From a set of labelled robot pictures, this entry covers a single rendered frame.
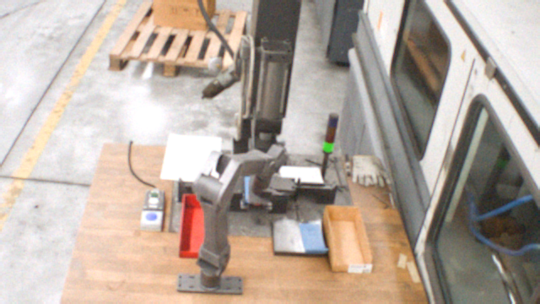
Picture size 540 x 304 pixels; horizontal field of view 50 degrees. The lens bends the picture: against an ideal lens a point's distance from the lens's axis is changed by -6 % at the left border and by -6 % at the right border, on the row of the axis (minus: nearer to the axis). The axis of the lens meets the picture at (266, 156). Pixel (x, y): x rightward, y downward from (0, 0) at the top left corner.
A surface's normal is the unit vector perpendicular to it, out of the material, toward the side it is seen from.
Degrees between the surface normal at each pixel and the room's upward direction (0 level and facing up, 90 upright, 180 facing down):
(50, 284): 0
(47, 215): 0
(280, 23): 90
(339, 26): 90
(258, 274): 0
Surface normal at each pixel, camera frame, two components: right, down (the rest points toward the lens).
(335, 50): 0.00, 0.57
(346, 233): 0.11, -0.82
